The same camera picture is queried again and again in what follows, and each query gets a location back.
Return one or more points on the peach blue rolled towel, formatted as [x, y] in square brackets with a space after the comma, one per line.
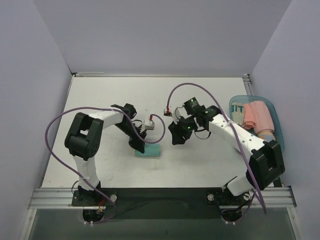
[266, 136]

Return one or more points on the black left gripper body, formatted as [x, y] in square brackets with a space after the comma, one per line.
[136, 140]

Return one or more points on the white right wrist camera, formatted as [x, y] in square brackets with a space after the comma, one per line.
[170, 112]

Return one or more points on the blue plastic basket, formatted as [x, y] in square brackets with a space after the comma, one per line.
[245, 99]

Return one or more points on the aluminium frame rail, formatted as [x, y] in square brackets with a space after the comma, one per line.
[61, 198]
[248, 85]

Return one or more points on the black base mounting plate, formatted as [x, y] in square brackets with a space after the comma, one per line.
[198, 203]

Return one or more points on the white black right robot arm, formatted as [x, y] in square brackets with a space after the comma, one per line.
[263, 159]

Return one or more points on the aluminium right frame rail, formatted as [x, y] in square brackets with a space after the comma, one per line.
[248, 85]

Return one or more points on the pink rolled towel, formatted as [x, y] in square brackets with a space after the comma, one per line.
[257, 117]

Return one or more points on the yellow teal towel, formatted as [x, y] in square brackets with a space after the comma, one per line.
[150, 151]

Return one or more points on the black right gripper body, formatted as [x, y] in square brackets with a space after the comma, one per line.
[178, 130]

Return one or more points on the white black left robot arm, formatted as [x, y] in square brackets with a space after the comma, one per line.
[84, 137]

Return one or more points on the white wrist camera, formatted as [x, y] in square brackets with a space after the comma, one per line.
[170, 112]
[148, 125]

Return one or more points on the white rolled towel blue letters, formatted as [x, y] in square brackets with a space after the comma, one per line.
[237, 113]

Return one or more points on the aluminium front frame rail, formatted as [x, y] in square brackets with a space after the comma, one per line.
[61, 198]

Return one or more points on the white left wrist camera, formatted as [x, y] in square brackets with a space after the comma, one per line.
[148, 125]

